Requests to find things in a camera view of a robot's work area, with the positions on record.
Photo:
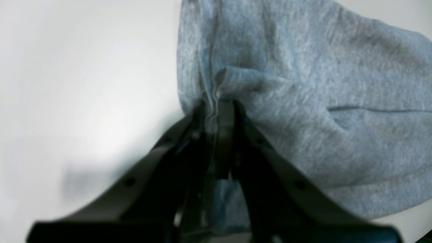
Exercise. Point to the grey T-shirt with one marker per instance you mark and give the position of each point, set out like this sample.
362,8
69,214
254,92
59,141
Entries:
345,98

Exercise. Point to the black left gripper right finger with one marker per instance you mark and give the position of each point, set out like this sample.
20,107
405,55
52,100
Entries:
283,205

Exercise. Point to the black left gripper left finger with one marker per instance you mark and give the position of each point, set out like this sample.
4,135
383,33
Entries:
141,206

